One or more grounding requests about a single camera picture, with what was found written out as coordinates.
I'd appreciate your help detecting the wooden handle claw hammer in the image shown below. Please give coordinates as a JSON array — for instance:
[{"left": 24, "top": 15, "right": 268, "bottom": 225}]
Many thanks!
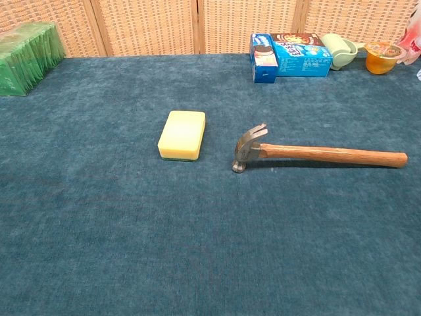
[{"left": 232, "top": 123, "right": 409, "bottom": 174}]

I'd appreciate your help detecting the yellow sponge with green base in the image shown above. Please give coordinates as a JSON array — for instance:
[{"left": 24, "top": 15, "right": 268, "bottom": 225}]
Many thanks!
[{"left": 157, "top": 110, "right": 207, "bottom": 162}]

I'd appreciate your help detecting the teal table cloth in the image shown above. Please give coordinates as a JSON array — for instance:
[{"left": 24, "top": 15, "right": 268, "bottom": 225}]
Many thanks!
[{"left": 0, "top": 51, "right": 421, "bottom": 316}]

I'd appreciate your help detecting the blue Oreo cookie box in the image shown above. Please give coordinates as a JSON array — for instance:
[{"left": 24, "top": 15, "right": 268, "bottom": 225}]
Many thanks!
[{"left": 249, "top": 32, "right": 279, "bottom": 84}]

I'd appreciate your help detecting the light blue snack box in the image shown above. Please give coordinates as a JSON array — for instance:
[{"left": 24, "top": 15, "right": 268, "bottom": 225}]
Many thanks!
[{"left": 272, "top": 40, "right": 334, "bottom": 78}]

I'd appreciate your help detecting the woven rattan folding screen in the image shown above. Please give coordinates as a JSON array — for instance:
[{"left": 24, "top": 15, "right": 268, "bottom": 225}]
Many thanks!
[{"left": 0, "top": 0, "right": 421, "bottom": 59}]

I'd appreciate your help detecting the brown cookie box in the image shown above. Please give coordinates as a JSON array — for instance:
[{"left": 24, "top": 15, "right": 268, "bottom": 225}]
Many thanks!
[{"left": 270, "top": 32, "right": 326, "bottom": 47}]

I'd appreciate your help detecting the pale green plastic cup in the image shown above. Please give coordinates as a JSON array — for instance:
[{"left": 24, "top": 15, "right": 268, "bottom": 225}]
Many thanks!
[{"left": 320, "top": 33, "right": 366, "bottom": 71}]

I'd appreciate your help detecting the orange jelly cup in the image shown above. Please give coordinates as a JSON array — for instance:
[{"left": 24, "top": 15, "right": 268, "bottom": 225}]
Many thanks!
[{"left": 364, "top": 41, "right": 408, "bottom": 76}]

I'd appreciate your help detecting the green wrapped package block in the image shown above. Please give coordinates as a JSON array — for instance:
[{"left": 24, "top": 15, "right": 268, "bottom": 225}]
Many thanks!
[{"left": 0, "top": 22, "right": 66, "bottom": 97}]

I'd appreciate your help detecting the pink white plastic bag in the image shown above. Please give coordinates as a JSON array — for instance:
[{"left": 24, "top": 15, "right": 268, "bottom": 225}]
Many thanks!
[{"left": 394, "top": 7, "right": 421, "bottom": 65}]

